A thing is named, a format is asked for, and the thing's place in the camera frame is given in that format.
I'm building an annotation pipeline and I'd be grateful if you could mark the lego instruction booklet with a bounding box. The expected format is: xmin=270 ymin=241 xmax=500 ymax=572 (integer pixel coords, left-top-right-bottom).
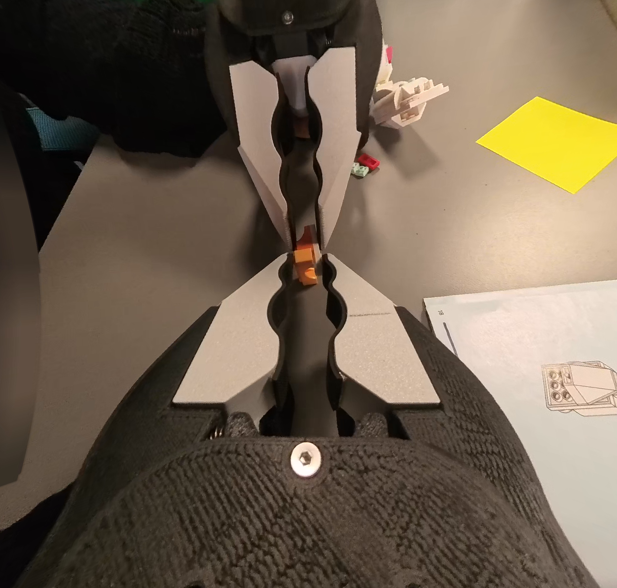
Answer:
xmin=423 ymin=280 xmax=617 ymax=588

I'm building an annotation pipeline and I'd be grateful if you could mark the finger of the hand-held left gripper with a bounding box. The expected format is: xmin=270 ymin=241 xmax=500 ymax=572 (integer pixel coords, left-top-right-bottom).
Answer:
xmin=305 ymin=47 xmax=362 ymax=251
xmin=228 ymin=59 xmax=296 ymax=251

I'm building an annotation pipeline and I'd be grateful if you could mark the yellow paper sheet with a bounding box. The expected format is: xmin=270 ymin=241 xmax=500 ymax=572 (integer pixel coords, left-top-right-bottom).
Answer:
xmin=476 ymin=96 xmax=617 ymax=195

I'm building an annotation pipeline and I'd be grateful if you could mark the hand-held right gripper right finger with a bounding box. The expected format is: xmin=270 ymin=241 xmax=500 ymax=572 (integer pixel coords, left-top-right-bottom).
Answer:
xmin=322 ymin=253 xmax=442 ymax=427

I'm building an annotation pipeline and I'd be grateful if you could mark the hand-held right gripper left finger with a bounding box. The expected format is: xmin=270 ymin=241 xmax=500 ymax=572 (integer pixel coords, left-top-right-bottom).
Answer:
xmin=171 ymin=252 xmax=296 ymax=425

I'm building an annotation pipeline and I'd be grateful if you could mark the teal strap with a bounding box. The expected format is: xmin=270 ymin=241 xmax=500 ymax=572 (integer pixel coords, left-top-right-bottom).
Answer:
xmin=24 ymin=108 xmax=99 ymax=151

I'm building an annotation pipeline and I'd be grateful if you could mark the orange lego piece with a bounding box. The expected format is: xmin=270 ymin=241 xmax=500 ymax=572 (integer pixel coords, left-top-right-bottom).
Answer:
xmin=291 ymin=224 xmax=321 ymax=287

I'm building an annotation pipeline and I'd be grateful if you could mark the white lego assembly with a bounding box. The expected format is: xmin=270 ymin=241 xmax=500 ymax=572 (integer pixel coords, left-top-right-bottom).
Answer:
xmin=369 ymin=44 xmax=450 ymax=128

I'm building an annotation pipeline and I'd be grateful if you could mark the person's left hand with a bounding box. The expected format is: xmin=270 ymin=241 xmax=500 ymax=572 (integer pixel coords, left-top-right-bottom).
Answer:
xmin=96 ymin=0 xmax=229 ymax=159

